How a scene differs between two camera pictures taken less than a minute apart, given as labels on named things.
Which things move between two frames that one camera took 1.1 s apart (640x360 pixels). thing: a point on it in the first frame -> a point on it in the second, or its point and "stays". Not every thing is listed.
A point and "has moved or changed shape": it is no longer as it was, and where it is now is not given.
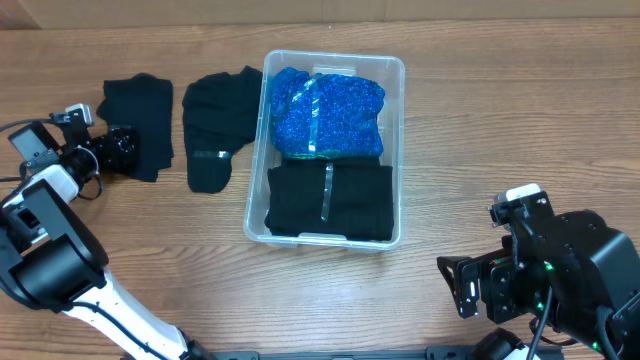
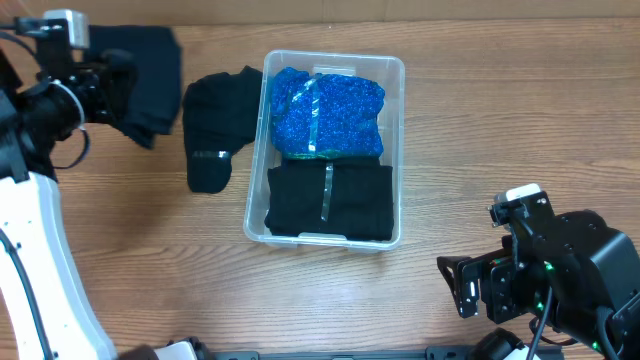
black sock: x=220 y=113 stays
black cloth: x=353 y=197 stays
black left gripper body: x=106 y=157 -> x=85 y=79
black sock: x=144 y=102 has moved or changed shape
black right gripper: x=505 y=270 stays
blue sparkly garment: x=316 y=115 stays
